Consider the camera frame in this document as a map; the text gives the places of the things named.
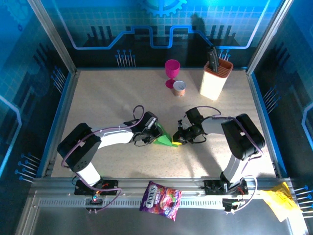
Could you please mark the aluminium front rail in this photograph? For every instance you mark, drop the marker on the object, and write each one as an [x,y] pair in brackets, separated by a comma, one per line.
[137,182]

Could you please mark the aluminium side rail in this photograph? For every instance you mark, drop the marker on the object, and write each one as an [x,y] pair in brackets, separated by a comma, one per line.
[64,105]
[259,105]

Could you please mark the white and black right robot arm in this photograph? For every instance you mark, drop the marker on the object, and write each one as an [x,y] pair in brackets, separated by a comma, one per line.
[215,127]

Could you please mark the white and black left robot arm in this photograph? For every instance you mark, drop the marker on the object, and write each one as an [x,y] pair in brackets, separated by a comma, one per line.
[115,137]

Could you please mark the tin can with silver lid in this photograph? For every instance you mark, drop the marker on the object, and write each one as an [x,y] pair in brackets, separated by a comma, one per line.
[179,91]

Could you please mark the pink plastic goblet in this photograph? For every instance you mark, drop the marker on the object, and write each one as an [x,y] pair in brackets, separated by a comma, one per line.
[172,69]

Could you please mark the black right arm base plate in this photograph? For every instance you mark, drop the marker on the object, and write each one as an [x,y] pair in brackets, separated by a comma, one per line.
[207,188]

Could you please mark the aluminium corner post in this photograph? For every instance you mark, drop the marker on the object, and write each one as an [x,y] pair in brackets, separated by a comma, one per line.
[266,36]
[52,36]

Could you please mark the purple candy bag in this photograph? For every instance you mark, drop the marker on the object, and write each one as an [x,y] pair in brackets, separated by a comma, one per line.
[159,198]

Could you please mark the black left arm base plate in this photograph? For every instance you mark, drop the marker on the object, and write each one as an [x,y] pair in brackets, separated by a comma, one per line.
[113,189]

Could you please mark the beige knife block orange top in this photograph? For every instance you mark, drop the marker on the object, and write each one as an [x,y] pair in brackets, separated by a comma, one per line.
[212,83]

